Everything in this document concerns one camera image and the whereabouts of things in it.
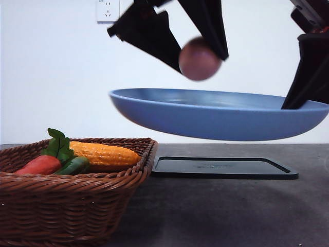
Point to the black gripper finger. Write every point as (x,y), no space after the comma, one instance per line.
(144,28)
(207,16)

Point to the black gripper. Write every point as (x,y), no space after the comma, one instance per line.
(311,82)

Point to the blue round plate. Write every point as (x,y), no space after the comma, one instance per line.
(214,115)

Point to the brown woven wicker basket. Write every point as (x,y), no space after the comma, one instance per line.
(68,209)

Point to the yellow toy corn cob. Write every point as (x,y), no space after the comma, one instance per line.
(103,154)

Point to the black rectangular tray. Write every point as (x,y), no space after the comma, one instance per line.
(219,168)

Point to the green toy cucumber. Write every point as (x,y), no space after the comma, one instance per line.
(77,165)

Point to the orange-red toy carrot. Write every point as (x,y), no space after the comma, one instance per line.
(42,165)

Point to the white wall power socket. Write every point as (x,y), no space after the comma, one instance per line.
(108,11)

